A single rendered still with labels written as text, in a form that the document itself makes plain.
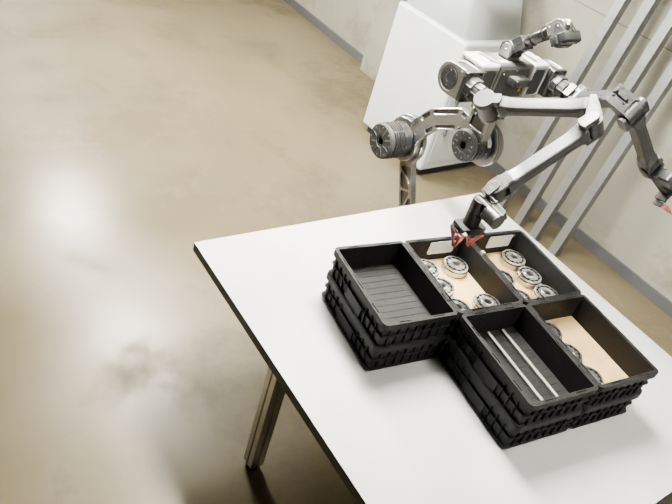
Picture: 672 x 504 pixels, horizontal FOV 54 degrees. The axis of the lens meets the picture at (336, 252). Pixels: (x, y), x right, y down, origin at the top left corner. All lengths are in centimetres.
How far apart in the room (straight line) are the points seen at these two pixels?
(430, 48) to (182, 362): 277
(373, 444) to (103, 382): 134
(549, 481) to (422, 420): 43
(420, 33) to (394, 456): 334
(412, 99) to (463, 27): 64
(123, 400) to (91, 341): 36
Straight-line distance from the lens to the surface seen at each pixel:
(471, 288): 257
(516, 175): 225
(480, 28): 467
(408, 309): 235
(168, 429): 284
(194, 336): 319
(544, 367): 241
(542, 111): 241
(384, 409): 217
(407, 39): 489
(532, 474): 225
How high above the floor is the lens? 230
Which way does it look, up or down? 36 degrees down
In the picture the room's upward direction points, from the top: 18 degrees clockwise
